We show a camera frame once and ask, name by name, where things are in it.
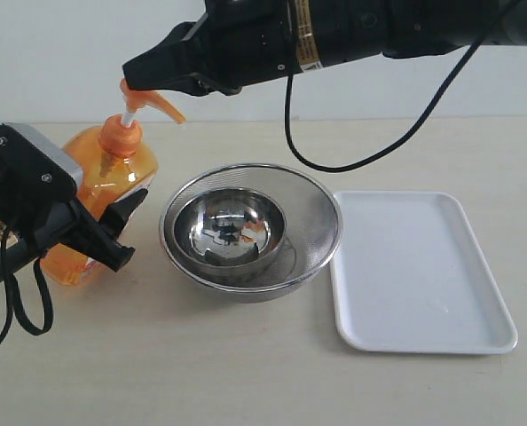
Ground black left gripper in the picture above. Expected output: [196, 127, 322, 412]
[0, 188, 148, 283]

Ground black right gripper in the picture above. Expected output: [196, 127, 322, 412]
[122, 0, 317, 96]

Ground orange pump soap bottle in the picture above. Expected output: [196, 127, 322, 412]
[41, 79, 185, 286]

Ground small stainless steel bowl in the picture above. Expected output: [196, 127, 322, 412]
[171, 186, 287, 272]

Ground large steel mesh strainer bowl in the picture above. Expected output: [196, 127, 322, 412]
[158, 162, 343, 304]

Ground white plastic tray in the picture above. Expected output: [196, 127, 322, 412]
[330, 190, 519, 355]

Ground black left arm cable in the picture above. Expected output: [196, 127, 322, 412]
[0, 217, 53, 361]

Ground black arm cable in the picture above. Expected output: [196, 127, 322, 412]
[0, 217, 53, 361]
[283, 0, 523, 174]

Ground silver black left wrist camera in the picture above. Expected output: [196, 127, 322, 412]
[0, 122, 83, 204]

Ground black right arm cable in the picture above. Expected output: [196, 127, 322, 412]
[283, 0, 523, 174]

